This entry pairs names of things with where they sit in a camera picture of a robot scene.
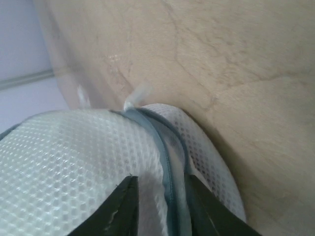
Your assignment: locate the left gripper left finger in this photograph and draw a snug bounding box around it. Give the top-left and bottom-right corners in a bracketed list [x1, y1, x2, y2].
[83, 176, 139, 236]

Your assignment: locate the white mesh laundry bag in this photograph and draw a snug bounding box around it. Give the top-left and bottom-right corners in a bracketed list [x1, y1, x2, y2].
[0, 91, 246, 236]

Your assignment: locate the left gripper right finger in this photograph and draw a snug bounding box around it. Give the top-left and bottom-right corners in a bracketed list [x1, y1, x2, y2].
[185, 174, 260, 236]

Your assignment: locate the left frame post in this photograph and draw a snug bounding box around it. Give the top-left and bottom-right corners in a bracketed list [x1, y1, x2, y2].
[0, 69, 54, 91]

